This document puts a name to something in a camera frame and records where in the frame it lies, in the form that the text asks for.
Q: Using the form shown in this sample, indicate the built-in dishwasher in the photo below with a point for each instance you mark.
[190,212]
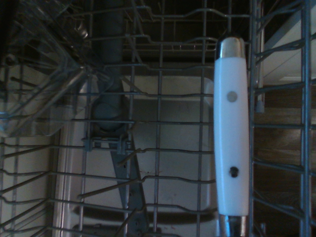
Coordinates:
[177,106]

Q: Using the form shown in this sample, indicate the cream cabinet door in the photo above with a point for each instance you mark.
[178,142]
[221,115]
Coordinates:
[291,49]

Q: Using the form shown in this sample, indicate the clear plastic container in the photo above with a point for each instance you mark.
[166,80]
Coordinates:
[37,93]

